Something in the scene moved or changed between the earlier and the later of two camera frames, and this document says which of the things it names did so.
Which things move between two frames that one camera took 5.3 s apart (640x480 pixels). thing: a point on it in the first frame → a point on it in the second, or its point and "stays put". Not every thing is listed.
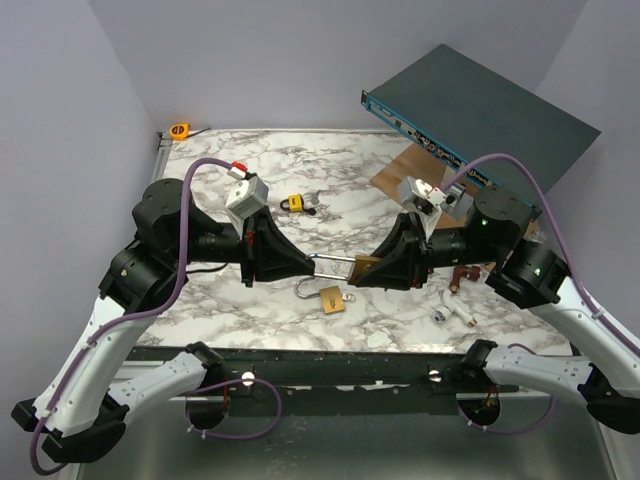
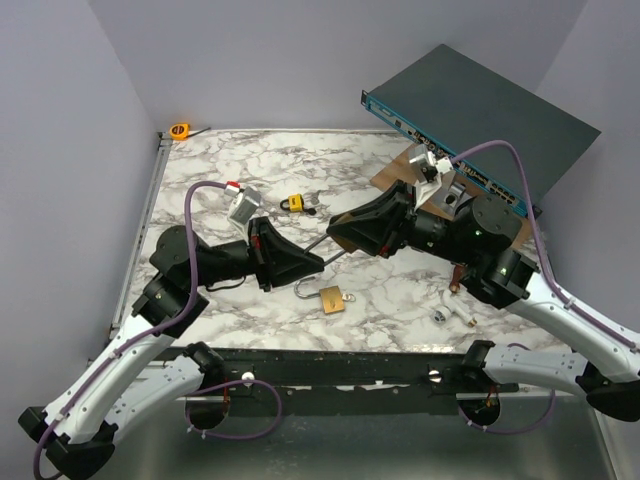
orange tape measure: (181, 131) stays put
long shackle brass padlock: (360, 266) → (346, 247)
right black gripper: (404, 255) → (354, 225)
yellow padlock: (295, 203) stays put
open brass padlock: (331, 296) stays put
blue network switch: (453, 112) stays put
